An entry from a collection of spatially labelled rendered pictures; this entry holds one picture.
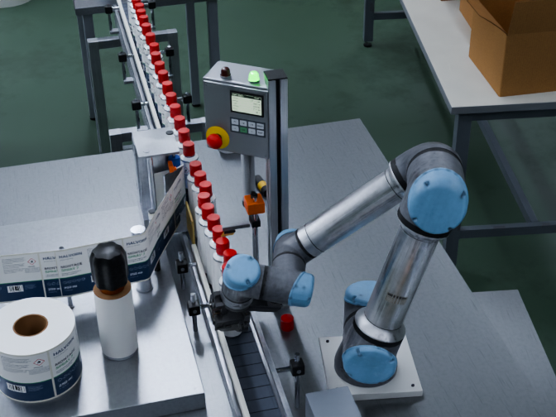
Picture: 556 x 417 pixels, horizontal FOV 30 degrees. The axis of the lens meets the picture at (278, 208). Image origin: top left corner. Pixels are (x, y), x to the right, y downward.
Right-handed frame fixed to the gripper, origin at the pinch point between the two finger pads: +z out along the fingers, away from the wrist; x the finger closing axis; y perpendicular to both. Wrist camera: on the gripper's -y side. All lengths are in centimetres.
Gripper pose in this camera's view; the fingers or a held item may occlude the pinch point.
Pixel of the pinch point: (239, 323)
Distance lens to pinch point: 250.5
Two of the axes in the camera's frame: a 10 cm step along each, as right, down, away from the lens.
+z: -1.1, 4.4, 8.9
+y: -9.7, 1.5, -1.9
